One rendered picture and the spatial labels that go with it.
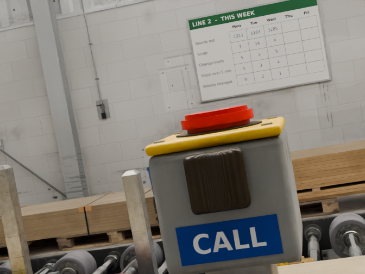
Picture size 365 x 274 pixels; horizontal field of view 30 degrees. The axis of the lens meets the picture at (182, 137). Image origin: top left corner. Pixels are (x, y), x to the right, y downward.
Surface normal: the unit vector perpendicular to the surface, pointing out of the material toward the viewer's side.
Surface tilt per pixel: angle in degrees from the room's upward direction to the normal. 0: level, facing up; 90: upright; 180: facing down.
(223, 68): 90
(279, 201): 90
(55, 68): 90
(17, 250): 90
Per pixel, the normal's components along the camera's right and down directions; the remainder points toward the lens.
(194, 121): -0.62, 0.15
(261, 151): -0.18, 0.08
